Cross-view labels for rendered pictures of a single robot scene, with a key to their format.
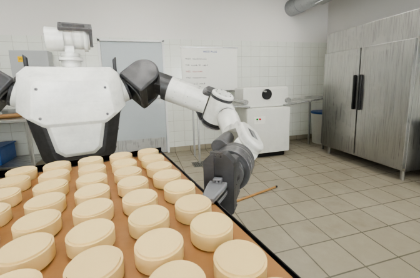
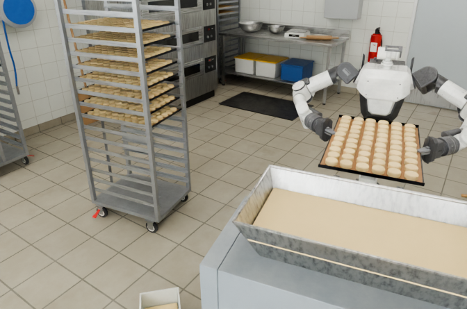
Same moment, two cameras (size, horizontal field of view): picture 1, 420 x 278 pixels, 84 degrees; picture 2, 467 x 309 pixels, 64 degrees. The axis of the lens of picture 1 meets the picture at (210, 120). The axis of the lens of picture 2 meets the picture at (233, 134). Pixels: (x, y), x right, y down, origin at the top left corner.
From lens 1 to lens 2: 1.50 m
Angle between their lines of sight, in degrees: 49
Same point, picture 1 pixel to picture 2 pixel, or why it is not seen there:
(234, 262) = (408, 160)
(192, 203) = (410, 149)
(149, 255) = (392, 153)
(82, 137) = (381, 107)
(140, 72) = (424, 76)
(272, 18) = not seen: outside the picture
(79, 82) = (388, 80)
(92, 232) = (381, 145)
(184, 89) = (451, 92)
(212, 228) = (410, 155)
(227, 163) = (432, 142)
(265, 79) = not seen: outside the picture
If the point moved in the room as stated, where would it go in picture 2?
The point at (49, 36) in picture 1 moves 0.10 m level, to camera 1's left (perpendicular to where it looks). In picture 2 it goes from (380, 53) to (363, 51)
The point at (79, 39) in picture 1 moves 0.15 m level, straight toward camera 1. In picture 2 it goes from (394, 55) to (394, 61)
